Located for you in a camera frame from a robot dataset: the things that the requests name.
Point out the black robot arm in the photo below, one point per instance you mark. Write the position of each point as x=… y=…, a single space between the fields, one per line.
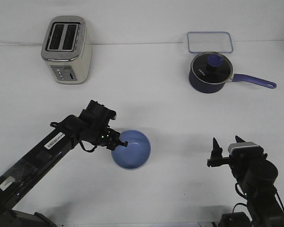
x=19 y=179
x=255 y=177

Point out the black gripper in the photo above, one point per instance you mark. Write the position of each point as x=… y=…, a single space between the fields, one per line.
x=99 y=133
x=238 y=165

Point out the silver two-slot toaster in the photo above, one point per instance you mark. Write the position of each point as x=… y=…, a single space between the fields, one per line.
x=66 y=49

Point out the clear container lid blue rim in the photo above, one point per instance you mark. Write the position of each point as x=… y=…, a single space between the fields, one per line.
x=199 y=42

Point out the blue bowl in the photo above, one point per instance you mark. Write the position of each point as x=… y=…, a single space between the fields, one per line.
x=136 y=153

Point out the dark blue saucepan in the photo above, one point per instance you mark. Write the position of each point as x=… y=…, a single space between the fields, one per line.
x=208 y=88

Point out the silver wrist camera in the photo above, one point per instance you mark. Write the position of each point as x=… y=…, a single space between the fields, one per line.
x=97 y=114
x=249 y=148

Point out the glass pot lid blue knob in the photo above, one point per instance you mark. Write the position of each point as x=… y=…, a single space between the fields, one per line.
x=211 y=67

